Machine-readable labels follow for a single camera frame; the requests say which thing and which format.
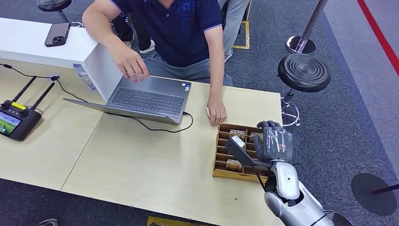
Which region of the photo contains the red floor tape line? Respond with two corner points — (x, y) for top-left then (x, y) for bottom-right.
(357, 0), (399, 77)

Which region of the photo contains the black round stool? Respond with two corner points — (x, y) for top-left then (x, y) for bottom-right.
(277, 53), (332, 127)
(36, 0), (84, 28)

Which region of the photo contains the black remote controller with screen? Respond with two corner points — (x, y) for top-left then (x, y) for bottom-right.
(0, 75), (56, 142)

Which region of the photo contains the black laptop power cable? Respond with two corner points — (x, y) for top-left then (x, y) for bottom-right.
(56, 78), (194, 134)

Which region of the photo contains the grey laptop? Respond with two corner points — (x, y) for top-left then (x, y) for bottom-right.
(63, 75), (192, 125)

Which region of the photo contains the chrome stanchion post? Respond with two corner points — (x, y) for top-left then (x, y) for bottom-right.
(285, 0), (328, 55)

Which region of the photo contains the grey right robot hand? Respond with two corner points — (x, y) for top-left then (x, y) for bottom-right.
(253, 121), (294, 163)

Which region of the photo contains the clear water bottle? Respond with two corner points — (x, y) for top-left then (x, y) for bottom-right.
(73, 63), (98, 92)

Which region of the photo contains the black round stanchion base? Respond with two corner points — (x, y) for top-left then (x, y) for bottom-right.
(351, 173), (399, 217)

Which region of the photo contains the wooden slotted card holder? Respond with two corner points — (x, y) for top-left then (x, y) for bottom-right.
(212, 123), (272, 184)

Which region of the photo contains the yellow floor tape square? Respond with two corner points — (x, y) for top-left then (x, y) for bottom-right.
(232, 20), (251, 50)

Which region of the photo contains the person's left hand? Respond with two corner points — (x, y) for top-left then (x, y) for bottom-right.
(206, 94), (228, 127)

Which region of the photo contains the white desk box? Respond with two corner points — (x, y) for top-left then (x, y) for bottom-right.
(0, 17), (125, 102)

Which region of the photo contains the person's right hand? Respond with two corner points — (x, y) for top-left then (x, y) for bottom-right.
(112, 47), (150, 83)

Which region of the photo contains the dark smartphone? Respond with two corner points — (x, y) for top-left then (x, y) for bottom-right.
(44, 22), (71, 48)

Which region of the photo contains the person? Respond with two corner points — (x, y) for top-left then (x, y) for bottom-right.
(82, 0), (234, 127)
(218, 0), (252, 62)
(111, 14), (156, 55)

